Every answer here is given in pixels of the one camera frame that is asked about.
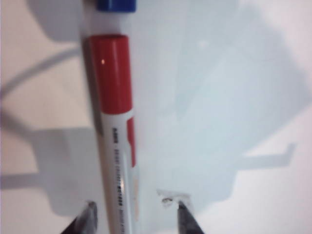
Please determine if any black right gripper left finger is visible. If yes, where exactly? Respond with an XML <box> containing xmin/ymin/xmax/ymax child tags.
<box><xmin>59</xmin><ymin>200</ymin><xmax>98</xmax><ymax>234</ymax></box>

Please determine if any blue whiteboard marker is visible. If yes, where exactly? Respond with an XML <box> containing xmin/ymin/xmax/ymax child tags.
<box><xmin>96</xmin><ymin>0</ymin><xmax>137</xmax><ymax>13</ymax></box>

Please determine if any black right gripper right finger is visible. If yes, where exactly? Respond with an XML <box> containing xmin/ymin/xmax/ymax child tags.
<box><xmin>157</xmin><ymin>189</ymin><xmax>207</xmax><ymax>234</ymax></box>

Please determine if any red whiteboard marker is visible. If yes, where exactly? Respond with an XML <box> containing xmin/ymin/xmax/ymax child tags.
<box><xmin>81</xmin><ymin>34</ymin><xmax>141</xmax><ymax>234</ymax></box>

